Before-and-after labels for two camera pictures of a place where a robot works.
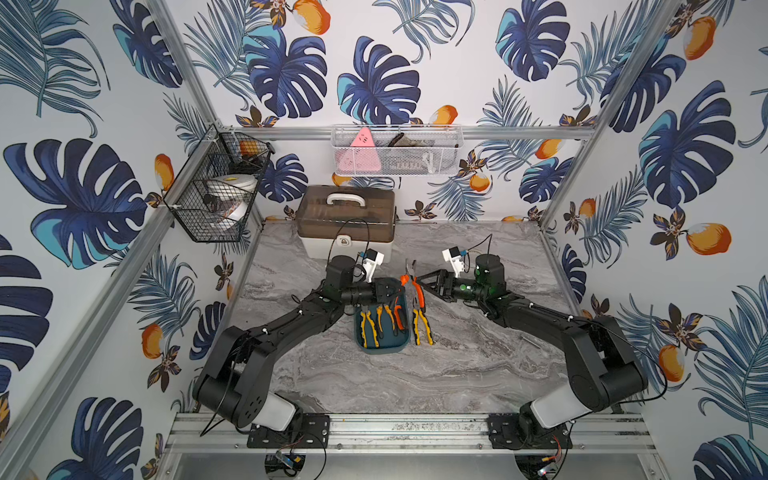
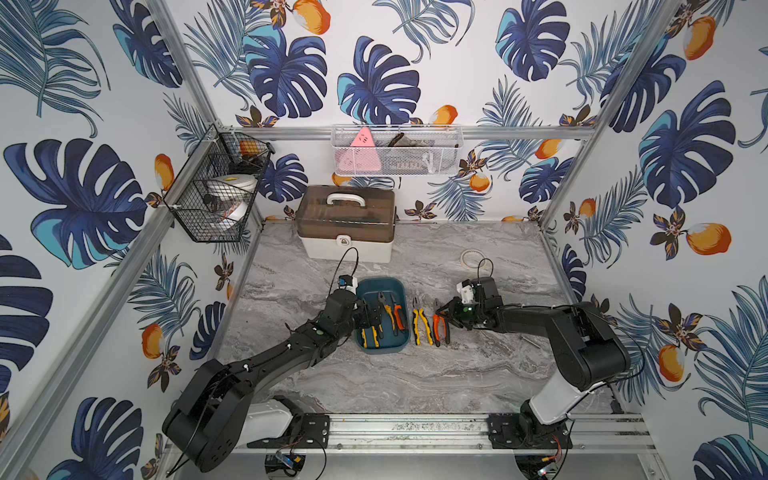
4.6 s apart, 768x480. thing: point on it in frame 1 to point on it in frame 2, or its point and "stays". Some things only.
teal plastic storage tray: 383,328 stays
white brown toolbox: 346,221 stays
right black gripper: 445,280 to 451,311
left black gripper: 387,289 to 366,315
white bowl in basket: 231,194 stays
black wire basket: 214,195 stays
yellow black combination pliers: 415,323 stays
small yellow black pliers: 366,315 stays
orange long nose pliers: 408,278 to 439,319
